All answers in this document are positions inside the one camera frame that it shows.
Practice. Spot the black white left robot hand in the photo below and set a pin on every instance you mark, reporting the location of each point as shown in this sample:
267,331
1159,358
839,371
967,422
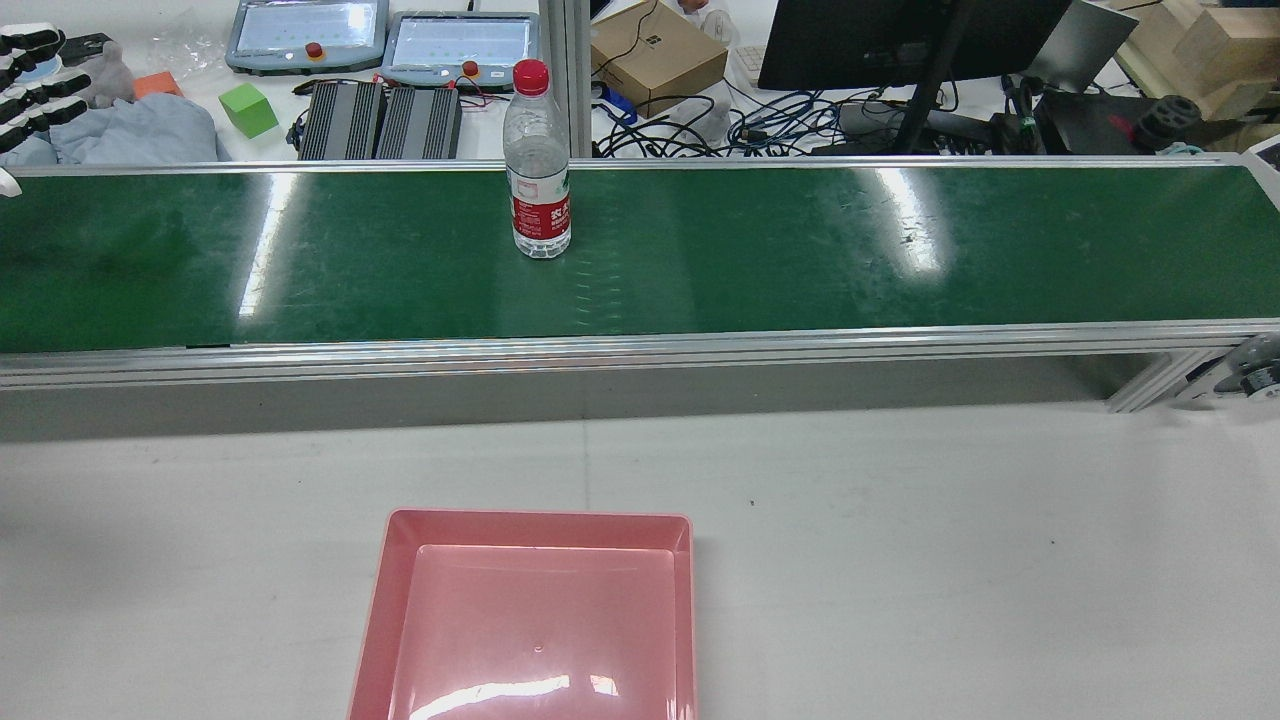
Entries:
40,100

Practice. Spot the pink plastic basket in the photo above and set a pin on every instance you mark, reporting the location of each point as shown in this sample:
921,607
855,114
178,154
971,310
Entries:
540,620

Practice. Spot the grey plush toy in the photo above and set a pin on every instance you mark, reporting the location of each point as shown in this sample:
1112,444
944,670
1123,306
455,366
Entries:
112,75

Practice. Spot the blue grey cloth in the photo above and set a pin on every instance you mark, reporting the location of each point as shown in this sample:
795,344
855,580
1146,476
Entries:
140,130

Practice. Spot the orange block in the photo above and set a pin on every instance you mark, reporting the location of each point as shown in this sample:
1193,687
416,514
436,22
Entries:
157,84

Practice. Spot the clear plastic bag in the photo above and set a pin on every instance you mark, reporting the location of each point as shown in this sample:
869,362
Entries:
185,45

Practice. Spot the green foam cube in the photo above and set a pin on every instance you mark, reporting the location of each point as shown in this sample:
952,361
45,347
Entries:
248,110

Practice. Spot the grey teach pendant tablet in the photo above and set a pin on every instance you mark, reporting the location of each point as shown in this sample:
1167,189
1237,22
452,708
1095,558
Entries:
305,30
450,50

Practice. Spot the black finned metal box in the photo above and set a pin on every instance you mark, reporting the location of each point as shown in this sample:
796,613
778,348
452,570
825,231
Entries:
340,120
420,122

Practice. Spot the clear water bottle red cap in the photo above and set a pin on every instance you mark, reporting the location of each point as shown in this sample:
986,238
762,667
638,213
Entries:
538,170

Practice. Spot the brown cardboard box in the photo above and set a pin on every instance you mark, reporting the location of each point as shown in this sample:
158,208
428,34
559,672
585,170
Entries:
655,50

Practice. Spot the crumpled clear plastic wrap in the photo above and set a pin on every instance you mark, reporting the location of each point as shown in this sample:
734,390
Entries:
712,118

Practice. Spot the white keyboard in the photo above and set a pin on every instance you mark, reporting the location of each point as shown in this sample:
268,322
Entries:
748,65

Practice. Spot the black computer monitor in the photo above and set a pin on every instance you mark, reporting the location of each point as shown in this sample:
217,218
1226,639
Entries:
900,40

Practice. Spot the black rectangular device box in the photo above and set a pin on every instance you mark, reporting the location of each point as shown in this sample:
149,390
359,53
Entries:
1080,125

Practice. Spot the grey flat panel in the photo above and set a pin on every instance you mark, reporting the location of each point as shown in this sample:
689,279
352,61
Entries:
1085,40

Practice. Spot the light wooden block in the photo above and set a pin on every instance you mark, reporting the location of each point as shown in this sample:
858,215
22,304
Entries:
1150,45

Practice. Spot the black round knob device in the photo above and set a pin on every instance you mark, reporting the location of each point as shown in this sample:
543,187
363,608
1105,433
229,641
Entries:
1168,120

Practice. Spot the light wooden box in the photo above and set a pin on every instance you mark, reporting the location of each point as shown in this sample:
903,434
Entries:
1235,45

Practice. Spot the grey conveyor motor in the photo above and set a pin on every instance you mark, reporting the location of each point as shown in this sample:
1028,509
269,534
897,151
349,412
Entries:
1250,365

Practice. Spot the aluminium profile post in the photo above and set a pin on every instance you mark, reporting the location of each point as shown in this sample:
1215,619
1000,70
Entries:
578,80

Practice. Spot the green conveyor belt aluminium frame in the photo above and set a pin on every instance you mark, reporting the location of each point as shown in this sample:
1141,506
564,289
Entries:
700,250

